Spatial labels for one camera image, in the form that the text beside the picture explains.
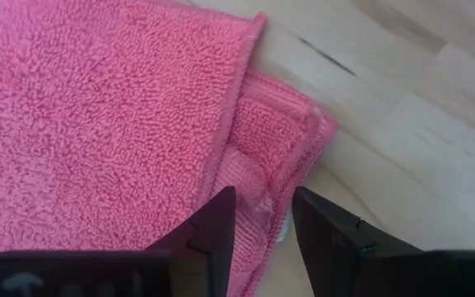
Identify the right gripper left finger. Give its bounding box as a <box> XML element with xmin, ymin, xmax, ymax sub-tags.
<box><xmin>144</xmin><ymin>186</ymin><xmax>238</xmax><ymax>297</ymax></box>

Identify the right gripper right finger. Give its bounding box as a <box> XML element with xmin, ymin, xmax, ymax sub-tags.
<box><xmin>292</xmin><ymin>186</ymin><xmax>424</xmax><ymax>297</ymax></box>

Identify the pink microfiber towel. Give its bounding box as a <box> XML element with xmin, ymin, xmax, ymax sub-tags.
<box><xmin>0</xmin><ymin>0</ymin><xmax>340</xmax><ymax>297</ymax></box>

